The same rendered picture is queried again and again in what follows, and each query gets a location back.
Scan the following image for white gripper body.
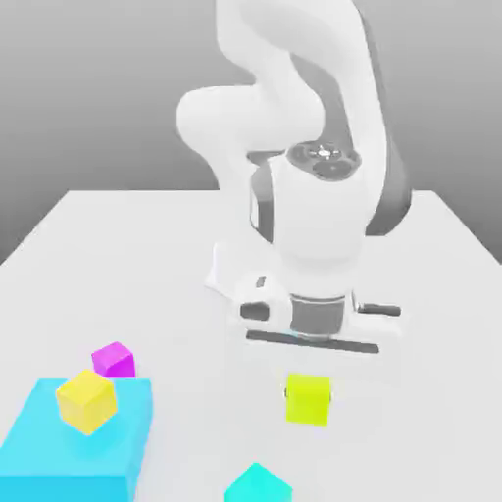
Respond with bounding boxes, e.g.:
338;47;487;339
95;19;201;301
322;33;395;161
234;327;405;378

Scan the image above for small lime cube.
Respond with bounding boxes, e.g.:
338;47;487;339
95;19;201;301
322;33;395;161
284;373;333;427

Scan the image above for small turquoise cube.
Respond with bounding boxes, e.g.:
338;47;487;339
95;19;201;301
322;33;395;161
223;461;294;502

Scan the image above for small magenta cube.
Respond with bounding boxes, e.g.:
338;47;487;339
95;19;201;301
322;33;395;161
90;340;137;380

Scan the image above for small yellow cube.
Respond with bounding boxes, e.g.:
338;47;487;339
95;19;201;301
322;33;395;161
55;369;119;437

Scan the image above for large cyan box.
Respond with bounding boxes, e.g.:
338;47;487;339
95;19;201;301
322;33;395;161
0;376;153;502

